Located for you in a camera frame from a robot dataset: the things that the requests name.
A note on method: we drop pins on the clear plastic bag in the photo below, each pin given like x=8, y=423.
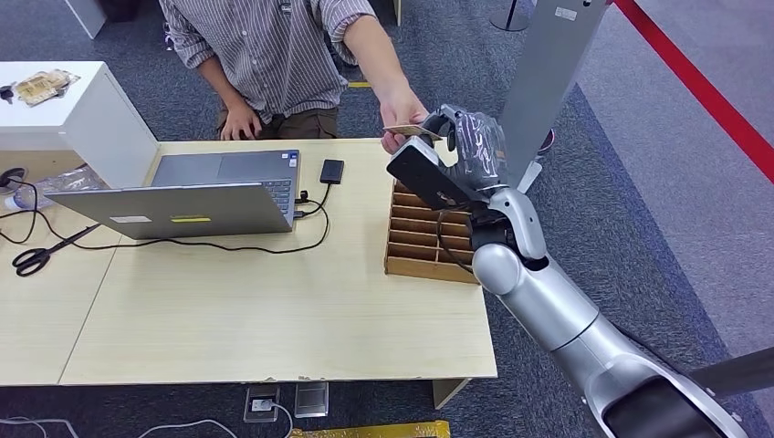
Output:
x=66, y=181

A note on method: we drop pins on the steel floor socket with plug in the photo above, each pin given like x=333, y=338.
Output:
x=261, y=404

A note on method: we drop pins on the person's right hand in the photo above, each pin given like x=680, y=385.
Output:
x=239, y=123

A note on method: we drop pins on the person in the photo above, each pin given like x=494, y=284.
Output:
x=272, y=54

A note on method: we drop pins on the person's left forearm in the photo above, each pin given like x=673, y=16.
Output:
x=378, y=57

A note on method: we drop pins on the grey laptop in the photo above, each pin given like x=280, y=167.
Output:
x=193, y=199

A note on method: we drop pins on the clear packet with tan contents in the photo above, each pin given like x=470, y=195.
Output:
x=43, y=86

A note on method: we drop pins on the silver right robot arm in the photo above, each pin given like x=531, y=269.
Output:
x=544, y=296

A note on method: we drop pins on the grey metal panel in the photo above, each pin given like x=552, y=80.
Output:
x=544, y=78

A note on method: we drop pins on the person's right forearm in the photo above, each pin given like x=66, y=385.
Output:
x=217, y=81

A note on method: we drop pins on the black scissors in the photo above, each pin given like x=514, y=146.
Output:
x=42, y=254

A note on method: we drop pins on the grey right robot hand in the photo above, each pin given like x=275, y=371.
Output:
x=477, y=148

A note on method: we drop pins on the black round device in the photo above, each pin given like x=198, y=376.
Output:
x=12, y=177

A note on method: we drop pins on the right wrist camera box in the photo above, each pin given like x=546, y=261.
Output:
x=423, y=172

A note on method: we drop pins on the white cabinet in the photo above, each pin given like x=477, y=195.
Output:
x=90, y=121

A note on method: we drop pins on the dark grey bar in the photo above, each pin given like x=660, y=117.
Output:
x=735, y=372

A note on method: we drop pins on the closed steel floor socket plate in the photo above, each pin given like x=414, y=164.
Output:
x=311, y=399

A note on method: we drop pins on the small black card reader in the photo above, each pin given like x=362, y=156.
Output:
x=332, y=172

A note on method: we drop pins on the person's left hand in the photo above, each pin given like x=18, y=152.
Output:
x=402, y=110

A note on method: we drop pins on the tan card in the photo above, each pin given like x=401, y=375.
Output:
x=414, y=130

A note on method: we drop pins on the round stanchion base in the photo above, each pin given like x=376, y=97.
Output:
x=509, y=23

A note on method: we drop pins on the white furniture corner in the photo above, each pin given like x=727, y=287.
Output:
x=87, y=15

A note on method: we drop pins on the wooden slotted card holder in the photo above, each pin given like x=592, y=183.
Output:
x=417, y=242

